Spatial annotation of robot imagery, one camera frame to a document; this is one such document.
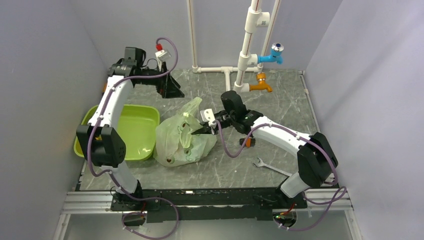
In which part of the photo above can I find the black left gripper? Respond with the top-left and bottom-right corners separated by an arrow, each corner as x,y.
137,61 -> 185,99

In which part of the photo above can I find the light green plastic bag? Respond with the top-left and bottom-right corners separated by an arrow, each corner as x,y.
153,96 -> 217,167

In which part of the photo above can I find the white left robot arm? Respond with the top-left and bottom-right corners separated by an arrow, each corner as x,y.
76,43 -> 185,210

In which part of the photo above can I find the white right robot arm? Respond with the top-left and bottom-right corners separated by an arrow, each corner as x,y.
193,90 -> 338,208

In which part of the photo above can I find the black orange small tool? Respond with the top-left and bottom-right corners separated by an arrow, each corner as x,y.
239,137 -> 256,148

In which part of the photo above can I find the silver metal wrench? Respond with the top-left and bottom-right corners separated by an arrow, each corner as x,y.
251,157 -> 293,177

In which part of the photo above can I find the orange plastic faucet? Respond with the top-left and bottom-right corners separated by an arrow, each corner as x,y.
249,72 -> 273,93

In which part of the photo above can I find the blue plastic faucet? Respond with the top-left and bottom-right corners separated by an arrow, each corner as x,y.
257,42 -> 284,65

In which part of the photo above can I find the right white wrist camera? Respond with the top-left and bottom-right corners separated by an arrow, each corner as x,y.
200,108 -> 216,123

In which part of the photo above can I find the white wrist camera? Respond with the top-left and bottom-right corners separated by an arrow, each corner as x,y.
200,108 -> 216,123
155,43 -> 171,69

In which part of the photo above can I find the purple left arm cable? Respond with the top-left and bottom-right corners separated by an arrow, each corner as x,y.
86,37 -> 180,203

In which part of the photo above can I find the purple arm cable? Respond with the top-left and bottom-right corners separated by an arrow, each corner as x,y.
215,120 -> 347,206
86,37 -> 180,203

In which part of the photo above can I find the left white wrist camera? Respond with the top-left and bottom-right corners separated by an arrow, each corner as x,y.
155,43 -> 171,69

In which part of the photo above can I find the white PVC pipe frame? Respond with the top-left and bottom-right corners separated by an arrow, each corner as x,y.
186,0 -> 281,93

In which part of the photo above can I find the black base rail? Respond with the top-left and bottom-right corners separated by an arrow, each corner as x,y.
110,187 -> 308,223

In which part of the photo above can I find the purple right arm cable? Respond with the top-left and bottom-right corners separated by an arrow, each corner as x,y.
215,120 -> 347,206

